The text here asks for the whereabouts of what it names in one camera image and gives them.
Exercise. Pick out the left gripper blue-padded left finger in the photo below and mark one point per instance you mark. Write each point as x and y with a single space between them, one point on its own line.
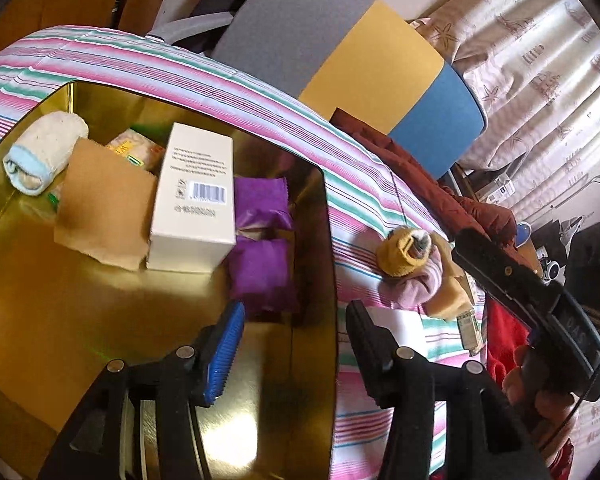
217 355

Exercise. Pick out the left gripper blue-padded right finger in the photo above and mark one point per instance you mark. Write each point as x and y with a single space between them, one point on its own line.
374 348

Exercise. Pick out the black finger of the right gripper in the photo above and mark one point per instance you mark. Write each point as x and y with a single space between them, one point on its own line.
511 284

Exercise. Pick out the tan sponge block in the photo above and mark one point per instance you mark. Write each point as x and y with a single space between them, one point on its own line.
453 296

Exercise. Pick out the yellow knitted sock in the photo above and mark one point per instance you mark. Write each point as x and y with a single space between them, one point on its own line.
403 251

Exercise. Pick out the pink knitted sock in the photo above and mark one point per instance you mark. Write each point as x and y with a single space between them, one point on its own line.
415 289

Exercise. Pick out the purple snack packet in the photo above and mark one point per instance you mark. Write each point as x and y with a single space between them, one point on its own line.
261 204
260 275

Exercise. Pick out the white barcode carton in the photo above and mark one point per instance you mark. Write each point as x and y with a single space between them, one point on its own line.
193 224

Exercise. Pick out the brown sponge slab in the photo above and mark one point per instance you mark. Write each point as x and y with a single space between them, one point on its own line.
105 207

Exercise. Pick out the white blue towel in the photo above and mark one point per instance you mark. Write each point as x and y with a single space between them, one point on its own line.
43 151

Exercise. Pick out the white foam block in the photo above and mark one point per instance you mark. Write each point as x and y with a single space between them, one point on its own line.
406 327

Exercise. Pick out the yellow cracker packet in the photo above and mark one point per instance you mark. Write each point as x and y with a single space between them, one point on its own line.
137 149

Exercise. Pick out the person's right hand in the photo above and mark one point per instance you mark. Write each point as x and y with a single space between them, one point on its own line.
554 408

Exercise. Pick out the red cloth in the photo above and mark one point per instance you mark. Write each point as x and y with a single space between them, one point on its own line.
504 335

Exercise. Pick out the striped pink green tablecloth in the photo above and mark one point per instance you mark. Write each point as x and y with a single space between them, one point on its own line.
365 200

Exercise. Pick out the grey yellow blue chair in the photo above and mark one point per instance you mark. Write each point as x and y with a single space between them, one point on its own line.
354 60

